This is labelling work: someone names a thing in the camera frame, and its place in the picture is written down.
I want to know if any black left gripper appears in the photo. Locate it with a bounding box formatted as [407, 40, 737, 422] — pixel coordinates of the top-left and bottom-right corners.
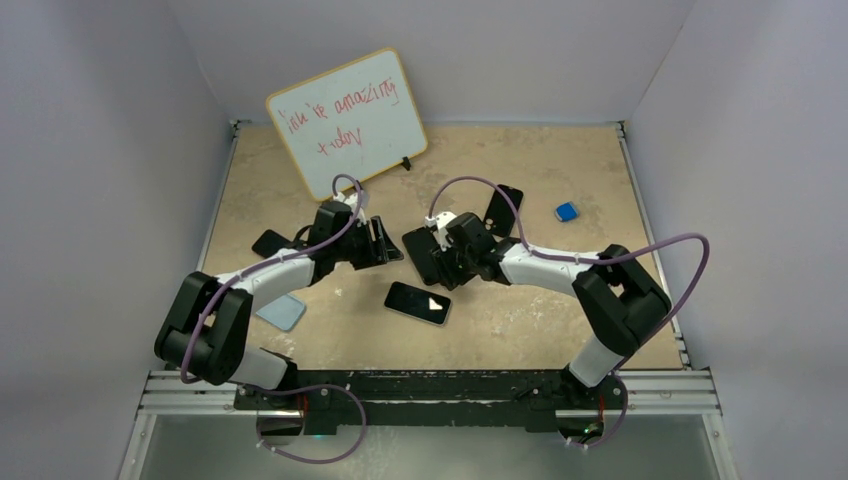
[332, 217, 401, 271]

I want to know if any black phone case with cutout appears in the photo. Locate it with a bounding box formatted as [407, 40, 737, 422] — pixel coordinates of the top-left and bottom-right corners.
[483, 184, 524, 237]

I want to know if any silver-edged black-screen phone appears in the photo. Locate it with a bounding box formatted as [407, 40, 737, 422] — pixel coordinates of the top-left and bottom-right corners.
[383, 282, 452, 326]

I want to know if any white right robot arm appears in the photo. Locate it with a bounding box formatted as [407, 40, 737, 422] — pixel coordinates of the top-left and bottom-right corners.
[424, 212, 671, 407]

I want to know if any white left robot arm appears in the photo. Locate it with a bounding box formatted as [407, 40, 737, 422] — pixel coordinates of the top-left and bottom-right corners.
[154, 200, 404, 409]

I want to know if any purple-edged black phone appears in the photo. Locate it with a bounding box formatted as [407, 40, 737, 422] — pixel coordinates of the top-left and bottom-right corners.
[251, 225, 311, 259]

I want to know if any light blue phone case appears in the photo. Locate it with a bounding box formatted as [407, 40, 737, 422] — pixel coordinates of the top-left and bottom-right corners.
[256, 294, 307, 332]

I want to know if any blue whiteboard eraser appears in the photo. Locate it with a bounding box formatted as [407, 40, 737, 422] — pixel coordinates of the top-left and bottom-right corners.
[554, 202, 579, 222]

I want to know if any yellow-framed whiteboard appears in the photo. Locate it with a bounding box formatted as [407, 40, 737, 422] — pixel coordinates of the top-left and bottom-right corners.
[265, 48, 428, 201]

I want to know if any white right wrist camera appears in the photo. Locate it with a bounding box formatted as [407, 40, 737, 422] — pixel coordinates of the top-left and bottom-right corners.
[424, 211, 456, 232]

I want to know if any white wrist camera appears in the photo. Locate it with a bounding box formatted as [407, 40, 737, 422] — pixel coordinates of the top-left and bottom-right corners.
[424, 211, 456, 232]
[333, 191, 368, 209]

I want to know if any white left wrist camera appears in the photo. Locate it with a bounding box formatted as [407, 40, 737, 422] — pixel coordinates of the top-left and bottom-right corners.
[333, 191, 368, 209]

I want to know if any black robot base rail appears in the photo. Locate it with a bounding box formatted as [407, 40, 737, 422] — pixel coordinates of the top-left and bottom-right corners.
[234, 369, 628, 439]

